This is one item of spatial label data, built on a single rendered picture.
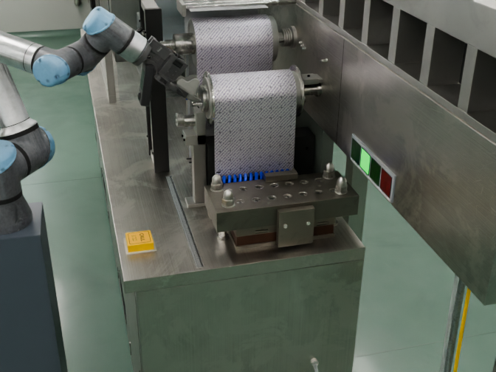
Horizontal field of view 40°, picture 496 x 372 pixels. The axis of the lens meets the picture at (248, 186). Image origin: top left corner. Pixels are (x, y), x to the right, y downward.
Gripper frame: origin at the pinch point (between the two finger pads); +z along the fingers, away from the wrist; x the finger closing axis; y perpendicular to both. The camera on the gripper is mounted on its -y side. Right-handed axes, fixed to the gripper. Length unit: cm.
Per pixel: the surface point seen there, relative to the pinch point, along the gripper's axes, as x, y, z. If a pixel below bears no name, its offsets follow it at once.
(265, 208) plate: -24.0, -8.7, 25.3
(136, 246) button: -17.4, -38.7, 6.3
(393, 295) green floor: 56, -31, 158
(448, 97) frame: -63, 40, 17
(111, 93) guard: 98, -35, 7
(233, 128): -4.3, 0.6, 12.5
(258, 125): -4.3, 5.2, 18.1
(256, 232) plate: -22.9, -15.8, 28.6
